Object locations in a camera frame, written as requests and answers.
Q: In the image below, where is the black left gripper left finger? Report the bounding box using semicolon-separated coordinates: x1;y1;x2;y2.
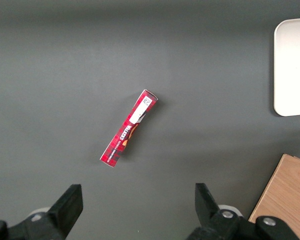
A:
0;184;84;240

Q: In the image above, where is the wooden drawer cabinet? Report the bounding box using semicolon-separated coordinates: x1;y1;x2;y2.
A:
248;153;300;240

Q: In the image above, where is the beige rectangular tray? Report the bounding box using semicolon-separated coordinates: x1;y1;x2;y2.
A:
273;17;300;117

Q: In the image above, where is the red cookie box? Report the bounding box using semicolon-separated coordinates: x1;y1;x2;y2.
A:
99;89;159;169

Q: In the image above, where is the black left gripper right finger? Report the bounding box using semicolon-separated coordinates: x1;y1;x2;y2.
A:
187;183;300;240

